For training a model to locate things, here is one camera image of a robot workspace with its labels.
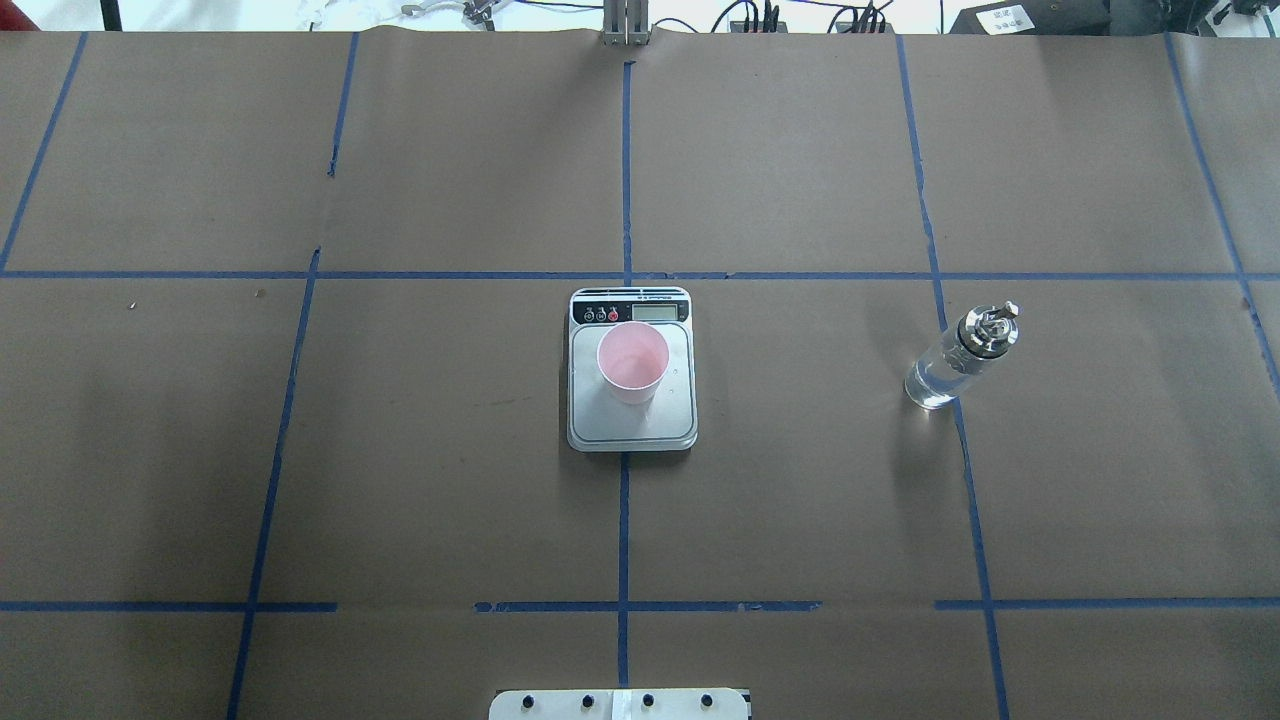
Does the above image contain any glass sauce bottle steel top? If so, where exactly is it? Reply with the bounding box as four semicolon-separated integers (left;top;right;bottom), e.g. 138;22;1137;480
904;301;1021;411

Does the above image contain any digital kitchen scale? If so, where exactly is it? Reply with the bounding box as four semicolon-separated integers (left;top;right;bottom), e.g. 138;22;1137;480
566;287;699;454

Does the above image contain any aluminium frame post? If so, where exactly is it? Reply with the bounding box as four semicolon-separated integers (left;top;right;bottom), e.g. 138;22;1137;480
600;0;652;47

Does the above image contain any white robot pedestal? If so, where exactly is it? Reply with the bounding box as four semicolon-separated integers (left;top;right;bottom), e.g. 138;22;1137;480
488;687;753;719

